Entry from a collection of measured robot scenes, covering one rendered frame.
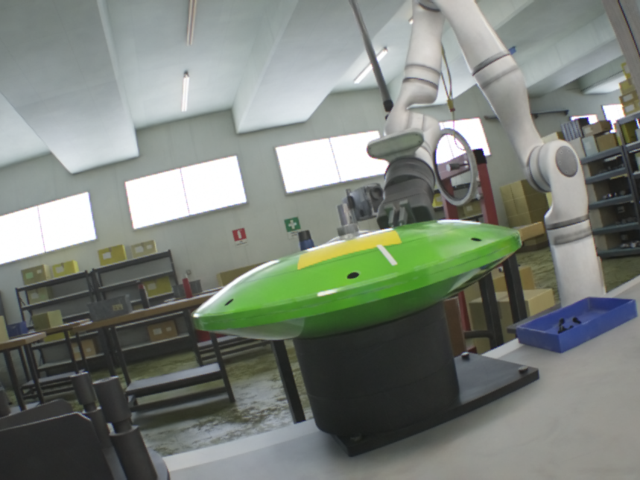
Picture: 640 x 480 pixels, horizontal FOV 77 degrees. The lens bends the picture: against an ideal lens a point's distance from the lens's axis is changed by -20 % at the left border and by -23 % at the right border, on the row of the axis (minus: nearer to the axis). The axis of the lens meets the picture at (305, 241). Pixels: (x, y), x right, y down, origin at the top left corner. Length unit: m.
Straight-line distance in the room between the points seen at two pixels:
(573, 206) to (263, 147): 8.99
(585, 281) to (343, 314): 0.67
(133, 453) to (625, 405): 0.34
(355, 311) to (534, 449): 0.16
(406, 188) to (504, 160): 11.45
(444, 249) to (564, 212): 0.59
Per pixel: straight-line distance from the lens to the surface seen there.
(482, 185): 4.09
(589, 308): 0.69
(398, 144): 0.73
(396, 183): 0.71
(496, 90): 0.92
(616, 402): 0.40
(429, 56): 0.92
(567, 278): 0.93
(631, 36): 0.72
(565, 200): 0.91
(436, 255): 0.33
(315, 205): 9.67
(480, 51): 0.93
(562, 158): 0.92
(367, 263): 0.33
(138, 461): 0.26
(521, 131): 0.96
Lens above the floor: 1.08
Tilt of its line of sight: 2 degrees up
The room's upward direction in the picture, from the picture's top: 14 degrees counter-clockwise
